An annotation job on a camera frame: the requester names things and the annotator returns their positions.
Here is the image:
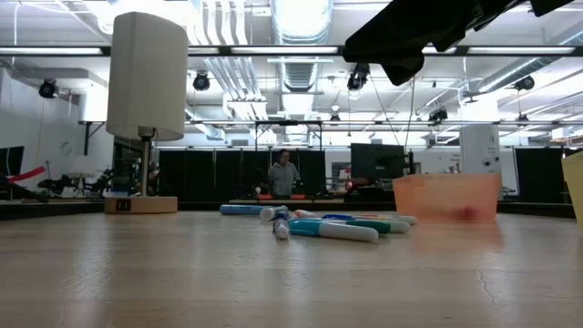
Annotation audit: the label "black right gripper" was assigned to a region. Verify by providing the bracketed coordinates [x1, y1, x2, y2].
[342, 0, 525, 64]

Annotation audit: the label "green mini marker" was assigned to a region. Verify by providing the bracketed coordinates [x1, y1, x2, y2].
[318, 220, 412, 236]

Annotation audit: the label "red permanent marker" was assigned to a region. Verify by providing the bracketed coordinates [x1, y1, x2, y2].
[455, 205, 479, 222]

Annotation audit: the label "turquoise mini marker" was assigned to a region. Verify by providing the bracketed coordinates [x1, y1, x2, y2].
[287, 218, 380, 244]

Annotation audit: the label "white fat marker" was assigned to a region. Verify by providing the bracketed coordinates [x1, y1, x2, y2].
[260, 205, 291, 222]

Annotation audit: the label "purple mini marker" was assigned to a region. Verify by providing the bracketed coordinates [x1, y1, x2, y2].
[272, 217, 292, 241]

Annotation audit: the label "blue highlighter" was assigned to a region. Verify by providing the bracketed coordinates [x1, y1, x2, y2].
[219, 203, 274, 217]

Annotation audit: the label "black ceiling spotlight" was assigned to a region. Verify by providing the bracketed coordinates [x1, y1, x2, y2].
[513, 75, 537, 92]
[346, 62, 372, 92]
[427, 107, 450, 124]
[191, 71, 212, 92]
[37, 78, 59, 99]

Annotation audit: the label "black monitor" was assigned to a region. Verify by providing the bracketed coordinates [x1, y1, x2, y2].
[0, 145, 26, 178]
[350, 142, 406, 181]

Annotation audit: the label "white column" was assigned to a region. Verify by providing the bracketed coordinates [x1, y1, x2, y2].
[458, 124, 502, 175]

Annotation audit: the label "orange plastic bin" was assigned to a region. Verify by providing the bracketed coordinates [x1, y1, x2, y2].
[392, 172, 503, 224]

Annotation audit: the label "person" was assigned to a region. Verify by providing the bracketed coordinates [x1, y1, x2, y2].
[266, 149, 302, 198]

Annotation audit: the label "black partition panel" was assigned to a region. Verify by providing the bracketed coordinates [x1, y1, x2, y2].
[157, 149, 327, 200]
[513, 147, 567, 204]

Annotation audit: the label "white shade table lamp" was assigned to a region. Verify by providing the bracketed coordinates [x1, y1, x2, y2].
[103, 12, 189, 215]

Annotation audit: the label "black background robot arms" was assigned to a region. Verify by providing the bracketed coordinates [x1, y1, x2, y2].
[36, 169, 113, 196]

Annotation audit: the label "red band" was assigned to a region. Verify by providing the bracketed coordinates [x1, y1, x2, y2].
[6, 165, 47, 184]

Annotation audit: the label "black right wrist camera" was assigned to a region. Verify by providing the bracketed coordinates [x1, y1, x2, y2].
[381, 56, 425, 87]

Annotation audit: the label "black overhead frame bar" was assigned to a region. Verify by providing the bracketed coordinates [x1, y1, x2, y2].
[0, 44, 583, 57]

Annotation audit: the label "silver ventilation duct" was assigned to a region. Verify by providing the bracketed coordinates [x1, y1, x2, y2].
[271, 0, 336, 46]

